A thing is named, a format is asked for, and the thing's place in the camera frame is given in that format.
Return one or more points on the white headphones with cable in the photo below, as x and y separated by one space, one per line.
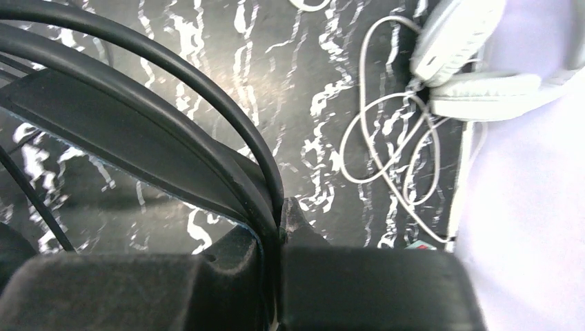
452 34

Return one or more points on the black blue headphones with cable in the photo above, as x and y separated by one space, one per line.
125 124

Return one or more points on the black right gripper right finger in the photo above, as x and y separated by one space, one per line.
327 287

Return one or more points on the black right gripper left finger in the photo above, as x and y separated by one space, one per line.
217 289

